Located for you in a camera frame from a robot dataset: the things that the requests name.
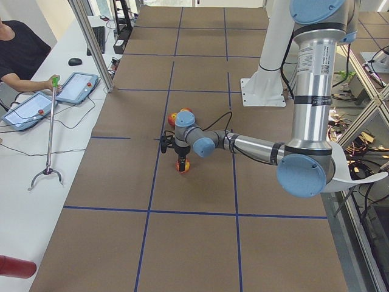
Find blue teach pendant far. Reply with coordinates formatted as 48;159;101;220
56;72;98;105

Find silver reacher grabber tool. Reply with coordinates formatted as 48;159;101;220
27;89;62;191

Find aluminium frame post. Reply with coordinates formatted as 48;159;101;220
69;0;114;92

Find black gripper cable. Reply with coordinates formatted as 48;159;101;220
204;111;233;131

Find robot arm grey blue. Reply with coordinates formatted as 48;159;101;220
172;1;360;198

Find black computer mouse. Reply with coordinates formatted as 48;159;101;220
68;58;83;66

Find black keyboard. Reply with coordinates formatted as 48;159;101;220
92;26;106;54

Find red yellow carried apple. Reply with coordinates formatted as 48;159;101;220
176;159;190;173

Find red cylinder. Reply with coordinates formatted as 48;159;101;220
1;255;36;279

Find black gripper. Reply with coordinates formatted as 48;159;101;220
173;140;191;172

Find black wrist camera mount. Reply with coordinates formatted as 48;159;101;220
159;130;175;154

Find blue teach pendant near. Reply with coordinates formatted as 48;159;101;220
1;92;52;132

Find red yellow apple left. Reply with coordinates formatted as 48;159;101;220
168;113;177;128

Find person in black shirt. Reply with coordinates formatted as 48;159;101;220
1;20;52;92

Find blue teach pendant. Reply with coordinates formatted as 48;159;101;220
1;92;52;132
56;72;98;105

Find red yellow apple rear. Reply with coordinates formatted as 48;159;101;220
179;108;193;113

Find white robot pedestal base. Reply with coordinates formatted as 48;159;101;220
241;1;294;107

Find person's hand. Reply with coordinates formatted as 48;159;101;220
47;74;62;92

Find white curved plastic sheet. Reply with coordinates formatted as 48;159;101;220
321;141;388;193

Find blue tape grid lines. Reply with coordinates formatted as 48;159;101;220
63;6;389;292

